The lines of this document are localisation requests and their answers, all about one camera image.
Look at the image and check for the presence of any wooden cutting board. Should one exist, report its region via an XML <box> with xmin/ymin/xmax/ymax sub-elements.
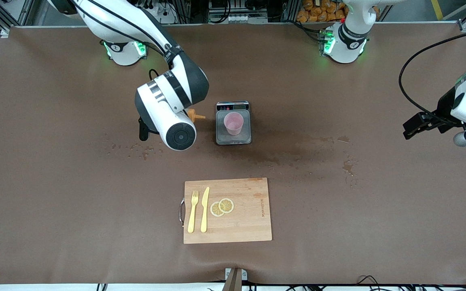
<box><xmin>180</xmin><ymin>177</ymin><xmax>273</xmax><ymax>245</ymax></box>

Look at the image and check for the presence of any pile of orange bread rolls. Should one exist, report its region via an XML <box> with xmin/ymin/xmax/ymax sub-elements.
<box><xmin>297</xmin><ymin>0</ymin><xmax>349</xmax><ymax>23</ymax></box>

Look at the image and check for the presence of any pink plastic cup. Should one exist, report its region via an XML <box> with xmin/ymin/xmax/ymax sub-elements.
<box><xmin>223</xmin><ymin>112</ymin><xmax>244</xmax><ymax>136</ymax></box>

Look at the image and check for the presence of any yellow plastic knife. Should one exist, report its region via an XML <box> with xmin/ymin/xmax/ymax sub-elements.
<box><xmin>200</xmin><ymin>186</ymin><xmax>210</xmax><ymax>233</ymax></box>

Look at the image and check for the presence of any brown table mat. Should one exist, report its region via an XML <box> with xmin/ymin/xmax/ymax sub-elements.
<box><xmin>0</xmin><ymin>22</ymin><xmax>466</xmax><ymax>285</ymax></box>

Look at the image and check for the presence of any white power strip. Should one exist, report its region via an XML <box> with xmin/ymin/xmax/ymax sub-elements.
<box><xmin>130</xmin><ymin>0</ymin><xmax>177</xmax><ymax>25</ymax></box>

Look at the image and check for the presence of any looped black floor cable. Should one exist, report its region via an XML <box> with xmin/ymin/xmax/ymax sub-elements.
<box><xmin>356</xmin><ymin>276</ymin><xmax>380</xmax><ymax>291</ymax></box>

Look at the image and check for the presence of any lemon slice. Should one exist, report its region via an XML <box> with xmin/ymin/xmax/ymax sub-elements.
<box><xmin>218</xmin><ymin>198</ymin><xmax>235</xmax><ymax>214</ymax></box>

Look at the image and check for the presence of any control box with white plugs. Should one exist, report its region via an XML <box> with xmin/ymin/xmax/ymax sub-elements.
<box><xmin>208</xmin><ymin>0</ymin><xmax>269</xmax><ymax>24</ymax></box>

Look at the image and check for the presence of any silver digital kitchen scale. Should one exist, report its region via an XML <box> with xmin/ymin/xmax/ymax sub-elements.
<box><xmin>216</xmin><ymin>101</ymin><xmax>252</xmax><ymax>146</ymax></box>

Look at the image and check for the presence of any camera stand bracket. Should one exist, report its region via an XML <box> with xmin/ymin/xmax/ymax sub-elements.
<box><xmin>222</xmin><ymin>268</ymin><xmax>249</xmax><ymax>291</ymax></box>

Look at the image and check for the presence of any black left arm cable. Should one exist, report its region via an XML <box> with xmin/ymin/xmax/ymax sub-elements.
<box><xmin>399</xmin><ymin>32</ymin><xmax>466</xmax><ymax>122</ymax></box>

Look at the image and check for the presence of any yellow plastic fork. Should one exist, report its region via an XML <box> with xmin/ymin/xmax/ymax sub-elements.
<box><xmin>187</xmin><ymin>190</ymin><xmax>199</xmax><ymax>234</ymax></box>

